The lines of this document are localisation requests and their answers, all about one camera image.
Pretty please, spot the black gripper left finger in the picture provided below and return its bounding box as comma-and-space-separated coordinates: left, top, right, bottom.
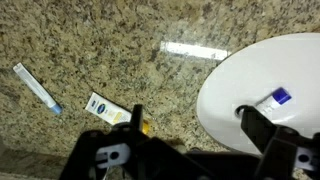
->
59, 104, 201, 180

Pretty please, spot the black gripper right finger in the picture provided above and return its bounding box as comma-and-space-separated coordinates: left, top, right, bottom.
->
240, 105, 320, 180

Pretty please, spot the white tube yellow cap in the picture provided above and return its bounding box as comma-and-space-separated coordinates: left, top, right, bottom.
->
84, 91, 153, 135

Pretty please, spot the white tube dark blue cap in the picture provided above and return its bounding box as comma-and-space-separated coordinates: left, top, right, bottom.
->
254, 86, 293, 118

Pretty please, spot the white oval sink basin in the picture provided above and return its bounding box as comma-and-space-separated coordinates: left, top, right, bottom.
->
195, 32, 320, 156

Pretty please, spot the toothbrush on counter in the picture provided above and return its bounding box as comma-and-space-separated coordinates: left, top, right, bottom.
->
12, 62, 64, 116

